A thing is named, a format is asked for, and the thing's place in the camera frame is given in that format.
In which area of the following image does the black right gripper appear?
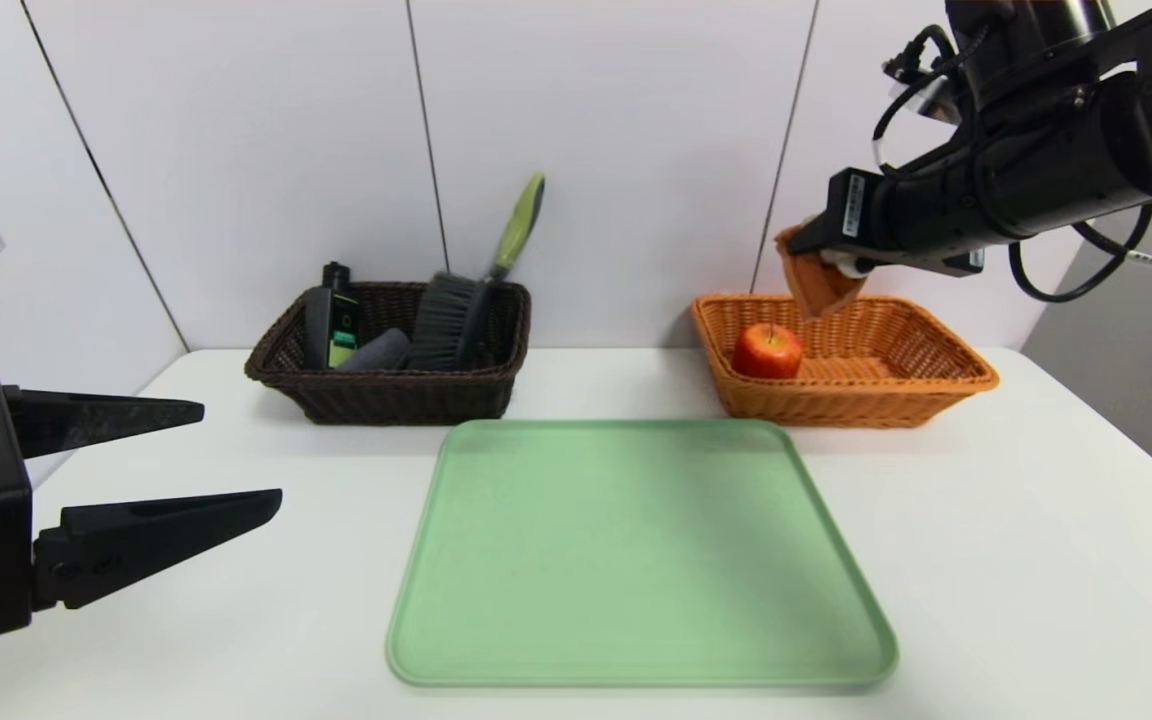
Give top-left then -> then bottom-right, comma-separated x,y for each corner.
784,167 -> 990,278

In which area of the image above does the fruit tart slice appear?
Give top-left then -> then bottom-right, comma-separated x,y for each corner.
773,224 -> 870,323

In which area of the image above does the red apple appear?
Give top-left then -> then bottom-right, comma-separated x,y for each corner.
731,321 -> 805,382

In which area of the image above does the black pump bottle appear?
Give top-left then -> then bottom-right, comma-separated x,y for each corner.
302,261 -> 363,372

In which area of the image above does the dark grey towel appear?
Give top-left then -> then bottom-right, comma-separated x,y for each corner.
336,327 -> 413,374

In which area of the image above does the grey brush with green handle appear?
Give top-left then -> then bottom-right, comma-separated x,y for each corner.
407,171 -> 547,374

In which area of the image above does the orange wicker basket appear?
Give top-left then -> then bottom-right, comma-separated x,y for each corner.
690,291 -> 1001,430

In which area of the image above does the dark brown wicker basket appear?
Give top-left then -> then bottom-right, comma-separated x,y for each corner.
244,280 -> 535,427

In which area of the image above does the light green plastic tray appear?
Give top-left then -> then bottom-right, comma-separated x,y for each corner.
385,417 -> 900,690

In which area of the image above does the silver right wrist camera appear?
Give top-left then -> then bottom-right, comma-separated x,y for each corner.
886,55 -> 967,129

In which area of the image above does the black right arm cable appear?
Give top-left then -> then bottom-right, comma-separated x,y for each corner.
872,22 -> 1152,305

